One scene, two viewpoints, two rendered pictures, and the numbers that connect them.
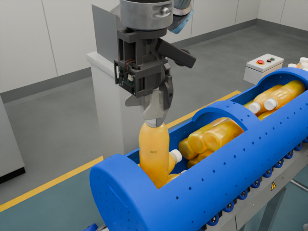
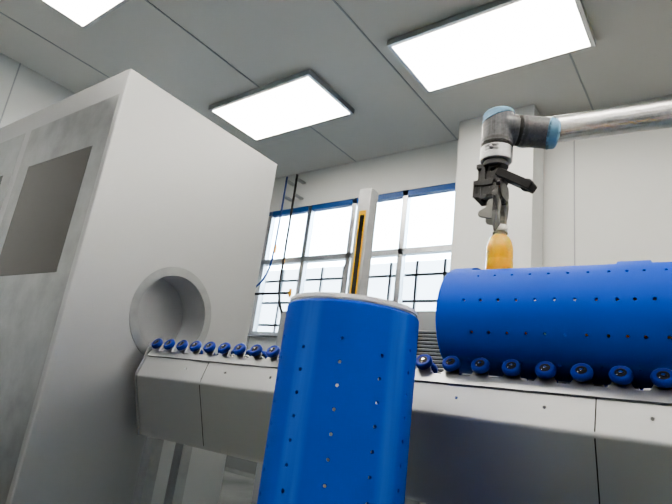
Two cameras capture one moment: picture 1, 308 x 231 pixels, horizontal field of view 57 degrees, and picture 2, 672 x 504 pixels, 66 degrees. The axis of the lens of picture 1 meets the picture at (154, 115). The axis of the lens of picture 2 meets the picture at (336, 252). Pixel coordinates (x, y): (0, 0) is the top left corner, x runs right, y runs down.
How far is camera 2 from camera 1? 1.49 m
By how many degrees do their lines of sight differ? 89
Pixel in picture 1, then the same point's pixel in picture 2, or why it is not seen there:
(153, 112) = (486, 212)
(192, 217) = (481, 294)
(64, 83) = not seen: outside the picture
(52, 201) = not seen: outside the picture
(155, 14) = (486, 149)
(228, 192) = (539, 300)
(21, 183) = not seen: outside the picture
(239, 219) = (606, 418)
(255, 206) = (659, 426)
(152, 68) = (485, 180)
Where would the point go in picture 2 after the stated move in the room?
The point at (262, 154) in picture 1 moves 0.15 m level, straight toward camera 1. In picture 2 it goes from (619, 285) to (544, 280)
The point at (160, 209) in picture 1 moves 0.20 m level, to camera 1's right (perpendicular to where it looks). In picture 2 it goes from (459, 276) to (502, 259)
